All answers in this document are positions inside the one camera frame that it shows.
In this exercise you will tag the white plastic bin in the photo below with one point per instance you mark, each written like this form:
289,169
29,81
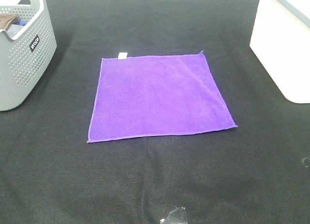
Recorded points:
281,41

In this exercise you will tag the blue cloth in basket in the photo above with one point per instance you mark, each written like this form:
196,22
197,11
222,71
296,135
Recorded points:
15,27

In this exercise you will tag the clear tape piece right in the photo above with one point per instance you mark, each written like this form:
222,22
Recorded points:
305,162

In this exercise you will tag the purple microfiber towel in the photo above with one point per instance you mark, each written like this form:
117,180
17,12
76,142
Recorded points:
157,96

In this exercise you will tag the brown cloth in basket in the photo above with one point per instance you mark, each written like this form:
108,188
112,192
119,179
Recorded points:
6,20

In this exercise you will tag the grey perforated laundry basket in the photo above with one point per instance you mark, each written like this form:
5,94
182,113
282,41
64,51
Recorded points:
25,56

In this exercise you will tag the clear tape piece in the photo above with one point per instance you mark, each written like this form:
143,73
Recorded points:
176,216
305,162

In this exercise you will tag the clear tape piece bottom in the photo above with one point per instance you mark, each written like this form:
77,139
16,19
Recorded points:
176,216

